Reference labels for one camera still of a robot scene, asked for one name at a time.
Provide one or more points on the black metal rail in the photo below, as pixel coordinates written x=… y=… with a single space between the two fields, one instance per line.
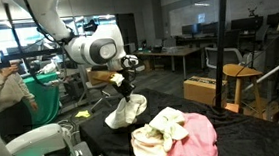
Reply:
x=27 y=56

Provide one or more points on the green cloth cover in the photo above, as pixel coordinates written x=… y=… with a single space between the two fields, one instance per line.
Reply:
x=46 y=98

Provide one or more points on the person in beige top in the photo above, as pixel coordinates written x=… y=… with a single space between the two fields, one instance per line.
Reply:
x=7 y=95

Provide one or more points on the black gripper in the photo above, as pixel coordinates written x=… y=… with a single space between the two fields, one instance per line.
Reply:
x=126 y=85

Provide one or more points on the cream white towel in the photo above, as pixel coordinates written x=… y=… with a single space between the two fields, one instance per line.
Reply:
x=125 y=112

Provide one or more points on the pink cloth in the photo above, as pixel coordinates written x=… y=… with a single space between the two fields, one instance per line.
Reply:
x=194 y=140

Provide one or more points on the pale yellow white cloth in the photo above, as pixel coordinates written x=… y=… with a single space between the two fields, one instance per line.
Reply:
x=168 y=124

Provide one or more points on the black computer monitor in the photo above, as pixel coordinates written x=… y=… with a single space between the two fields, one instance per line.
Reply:
x=247 y=23
x=274 y=20
x=211 y=28
x=192 y=29

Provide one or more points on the flat orange wooden board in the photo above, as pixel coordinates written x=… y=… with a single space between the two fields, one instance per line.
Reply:
x=232 y=108

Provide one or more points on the yellow rag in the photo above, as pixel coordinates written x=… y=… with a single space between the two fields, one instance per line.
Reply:
x=83 y=114

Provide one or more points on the amber wrist camera mount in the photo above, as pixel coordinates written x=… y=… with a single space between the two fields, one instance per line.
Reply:
x=107 y=77

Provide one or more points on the grey office chair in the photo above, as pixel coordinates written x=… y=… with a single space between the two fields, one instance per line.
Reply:
x=83 y=82

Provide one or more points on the long cardboard box black stripe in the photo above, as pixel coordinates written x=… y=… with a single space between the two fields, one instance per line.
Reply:
x=199 y=90

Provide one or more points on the small cardboard box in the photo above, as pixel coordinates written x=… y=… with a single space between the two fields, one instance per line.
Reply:
x=94 y=77

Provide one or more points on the wooden stool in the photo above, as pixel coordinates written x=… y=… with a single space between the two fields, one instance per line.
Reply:
x=239 y=70

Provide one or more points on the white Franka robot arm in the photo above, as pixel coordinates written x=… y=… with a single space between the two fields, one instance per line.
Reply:
x=90 y=48

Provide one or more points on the black vertical pole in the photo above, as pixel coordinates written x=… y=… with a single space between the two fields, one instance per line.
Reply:
x=221 y=31

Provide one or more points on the light metal rod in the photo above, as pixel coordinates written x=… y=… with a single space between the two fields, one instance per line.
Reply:
x=272 y=72

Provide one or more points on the white crumpled bag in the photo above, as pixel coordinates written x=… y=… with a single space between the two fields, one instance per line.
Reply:
x=49 y=68

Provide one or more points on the black velvet tablecloth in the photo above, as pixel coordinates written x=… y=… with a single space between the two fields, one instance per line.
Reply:
x=258 y=139

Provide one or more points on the wooden office desk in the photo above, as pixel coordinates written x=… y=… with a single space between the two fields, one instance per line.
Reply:
x=174 y=52

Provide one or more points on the white frame office chair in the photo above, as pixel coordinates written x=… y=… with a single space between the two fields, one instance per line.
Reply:
x=234 y=55

